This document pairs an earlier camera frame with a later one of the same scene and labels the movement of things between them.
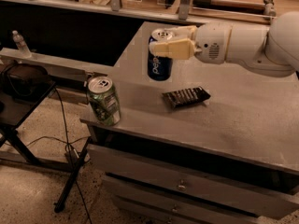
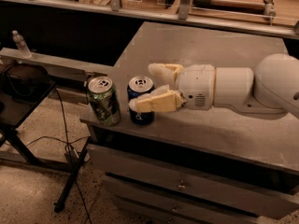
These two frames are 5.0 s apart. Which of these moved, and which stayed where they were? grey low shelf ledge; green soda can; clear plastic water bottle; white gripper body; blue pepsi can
Moved: blue pepsi can; white gripper body
Stayed: green soda can; grey low shelf ledge; clear plastic water bottle
